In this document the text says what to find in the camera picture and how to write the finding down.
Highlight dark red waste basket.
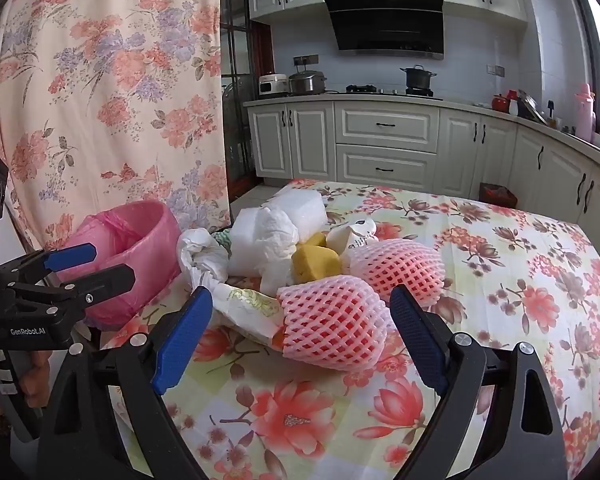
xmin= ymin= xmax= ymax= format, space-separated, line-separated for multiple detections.
xmin=478 ymin=182 xmax=518 ymax=208

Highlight steel pressure cooker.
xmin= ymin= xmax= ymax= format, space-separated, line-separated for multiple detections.
xmin=288 ymin=70 xmax=327 ymax=96

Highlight white foam block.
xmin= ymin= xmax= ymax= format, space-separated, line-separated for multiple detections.
xmin=265 ymin=191 xmax=328 ymax=241

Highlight floral hanging curtain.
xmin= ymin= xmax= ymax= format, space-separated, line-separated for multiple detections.
xmin=0 ymin=0 xmax=231 ymax=256

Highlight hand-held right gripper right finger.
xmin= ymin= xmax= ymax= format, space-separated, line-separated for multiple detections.
xmin=389 ymin=284 xmax=568 ymax=480

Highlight white lower kitchen cabinets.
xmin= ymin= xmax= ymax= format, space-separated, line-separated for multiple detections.
xmin=245 ymin=97 xmax=600 ymax=241

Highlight person's left hand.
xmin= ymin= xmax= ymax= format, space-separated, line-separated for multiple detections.
xmin=0 ymin=350 xmax=52 ymax=417

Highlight white paper cup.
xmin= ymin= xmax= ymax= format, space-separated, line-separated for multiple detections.
xmin=326 ymin=218 xmax=378 ymax=253

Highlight steel pan lid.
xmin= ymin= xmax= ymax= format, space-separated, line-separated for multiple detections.
xmin=517 ymin=90 xmax=548 ymax=123

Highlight wooden glass door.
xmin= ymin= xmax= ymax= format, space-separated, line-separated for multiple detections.
xmin=220 ymin=0 xmax=273 ymax=201

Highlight black range hood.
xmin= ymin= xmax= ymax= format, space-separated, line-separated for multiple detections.
xmin=323 ymin=0 xmax=445 ymax=61

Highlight white plastic bag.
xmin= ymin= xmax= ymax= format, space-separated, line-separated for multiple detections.
xmin=176 ymin=227 xmax=231 ymax=291

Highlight pink-lined waste bin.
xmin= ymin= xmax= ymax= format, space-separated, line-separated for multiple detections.
xmin=60 ymin=200 xmax=182 ymax=331

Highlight pink thermos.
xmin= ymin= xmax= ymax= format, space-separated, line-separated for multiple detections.
xmin=574 ymin=83 xmax=597 ymax=143

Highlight white rice cooker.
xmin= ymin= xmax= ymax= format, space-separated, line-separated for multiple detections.
xmin=258 ymin=73 xmax=290 ymax=98

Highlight pink foam fruit net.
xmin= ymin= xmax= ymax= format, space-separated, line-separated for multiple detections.
xmin=347 ymin=239 xmax=446 ymax=306
xmin=276 ymin=275 xmax=390 ymax=372

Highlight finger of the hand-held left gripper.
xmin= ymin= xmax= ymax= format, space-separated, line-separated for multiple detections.
xmin=0 ymin=243 xmax=97 ymax=287
xmin=7 ymin=264 xmax=135 ymax=321

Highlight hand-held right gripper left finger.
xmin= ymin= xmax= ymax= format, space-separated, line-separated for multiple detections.
xmin=36 ymin=285 xmax=216 ymax=480

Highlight black stock pot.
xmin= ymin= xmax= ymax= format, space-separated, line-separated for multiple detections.
xmin=400 ymin=65 xmax=437 ymax=92

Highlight floral tablecloth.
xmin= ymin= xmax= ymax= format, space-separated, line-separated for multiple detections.
xmin=100 ymin=177 xmax=600 ymax=480

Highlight white paper towel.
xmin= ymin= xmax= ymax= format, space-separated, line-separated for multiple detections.
xmin=227 ymin=207 xmax=301 ymax=296

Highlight black gas stove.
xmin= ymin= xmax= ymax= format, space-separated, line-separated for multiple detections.
xmin=345 ymin=83 xmax=435 ymax=97

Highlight floral printed wrapper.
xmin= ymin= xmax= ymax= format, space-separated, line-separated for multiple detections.
xmin=207 ymin=282 xmax=286 ymax=346

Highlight yellow sponge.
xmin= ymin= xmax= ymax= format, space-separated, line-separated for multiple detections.
xmin=291 ymin=232 xmax=343 ymax=285

